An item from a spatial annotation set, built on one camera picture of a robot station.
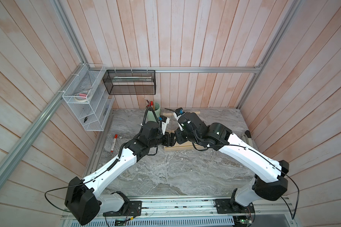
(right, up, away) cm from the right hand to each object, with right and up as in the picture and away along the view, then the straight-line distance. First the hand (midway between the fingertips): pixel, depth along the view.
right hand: (176, 130), depth 68 cm
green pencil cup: (-16, +8, +33) cm, 37 cm away
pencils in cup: (-16, +17, +28) cm, 36 cm away
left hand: (-1, -4, +7) cm, 8 cm away
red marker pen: (-43, -7, +35) cm, 56 cm away
